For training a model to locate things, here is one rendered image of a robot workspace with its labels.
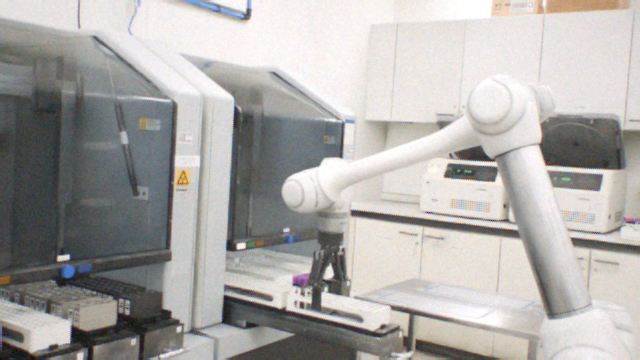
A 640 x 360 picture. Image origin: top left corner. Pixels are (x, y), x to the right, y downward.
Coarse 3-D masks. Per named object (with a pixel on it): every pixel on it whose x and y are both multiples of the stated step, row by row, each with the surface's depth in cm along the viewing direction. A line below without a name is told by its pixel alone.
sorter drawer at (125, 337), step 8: (72, 336) 161; (80, 336) 159; (96, 336) 159; (104, 336) 160; (112, 336) 160; (120, 336) 162; (128, 336) 164; (136, 336) 165; (88, 344) 157; (96, 344) 156; (104, 344) 157; (112, 344) 159; (120, 344) 161; (128, 344) 163; (136, 344) 165; (88, 352) 156; (96, 352) 156; (104, 352) 158; (112, 352) 159; (120, 352) 161; (128, 352) 164; (136, 352) 166
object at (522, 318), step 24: (384, 288) 231; (408, 288) 234; (432, 288) 236; (456, 288) 239; (408, 312) 206; (432, 312) 202; (456, 312) 203; (480, 312) 205; (504, 312) 207; (528, 312) 210; (408, 336) 253; (528, 336) 185
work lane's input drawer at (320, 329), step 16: (224, 304) 207; (240, 304) 203; (256, 304) 201; (256, 320) 199; (272, 320) 196; (288, 320) 193; (304, 320) 190; (320, 320) 188; (304, 336) 189; (320, 336) 186; (336, 336) 183; (352, 336) 181; (368, 336) 178; (384, 336) 178; (400, 336) 185; (368, 352) 178; (384, 352) 178; (400, 352) 186
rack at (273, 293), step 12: (228, 276) 214; (240, 276) 215; (228, 288) 213; (240, 288) 214; (252, 288) 202; (264, 288) 200; (276, 288) 201; (288, 288) 202; (252, 300) 202; (264, 300) 200; (276, 300) 197
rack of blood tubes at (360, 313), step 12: (288, 300) 195; (300, 300) 192; (324, 300) 190; (336, 300) 191; (348, 300) 191; (360, 300) 192; (312, 312) 190; (324, 312) 191; (336, 312) 197; (348, 312) 195; (360, 312) 181; (372, 312) 179; (384, 312) 184; (348, 324) 183; (360, 324) 181; (372, 324) 179
